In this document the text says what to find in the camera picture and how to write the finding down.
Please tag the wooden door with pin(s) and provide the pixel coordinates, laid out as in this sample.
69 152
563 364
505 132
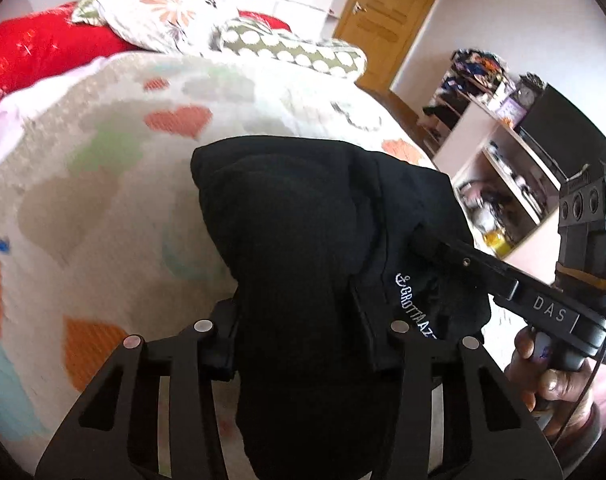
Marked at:
383 35

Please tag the white shelf unit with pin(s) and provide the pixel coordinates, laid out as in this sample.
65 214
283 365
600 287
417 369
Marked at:
483 125

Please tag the person's right hand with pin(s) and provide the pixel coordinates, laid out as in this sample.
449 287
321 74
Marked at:
558 390

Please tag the floral pillow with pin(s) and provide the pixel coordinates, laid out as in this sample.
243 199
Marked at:
158 15

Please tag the heart print blanket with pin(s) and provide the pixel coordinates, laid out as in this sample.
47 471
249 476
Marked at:
108 185

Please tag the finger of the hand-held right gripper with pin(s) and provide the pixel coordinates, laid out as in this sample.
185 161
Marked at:
463 260

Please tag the pile of clothes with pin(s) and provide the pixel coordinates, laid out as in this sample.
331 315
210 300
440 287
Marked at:
478 67

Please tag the black television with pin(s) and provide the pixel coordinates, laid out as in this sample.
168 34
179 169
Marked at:
568 130

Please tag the person's right forearm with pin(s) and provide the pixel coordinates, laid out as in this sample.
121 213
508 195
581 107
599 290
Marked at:
578 427

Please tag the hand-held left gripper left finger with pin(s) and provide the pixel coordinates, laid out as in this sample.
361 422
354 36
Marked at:
223 340

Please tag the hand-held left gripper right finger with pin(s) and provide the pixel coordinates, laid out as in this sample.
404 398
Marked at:
408 360

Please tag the black pants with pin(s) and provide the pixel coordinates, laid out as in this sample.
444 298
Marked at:
293 235

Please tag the dotted green pillow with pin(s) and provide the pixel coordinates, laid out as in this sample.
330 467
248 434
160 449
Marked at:
293 52

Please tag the red pillow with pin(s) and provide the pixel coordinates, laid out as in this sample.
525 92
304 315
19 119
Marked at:
268 20
33 50

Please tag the yellow jar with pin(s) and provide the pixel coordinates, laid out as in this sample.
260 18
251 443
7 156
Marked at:
498 242

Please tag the pink bed sheet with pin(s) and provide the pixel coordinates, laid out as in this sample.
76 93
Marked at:
3 125

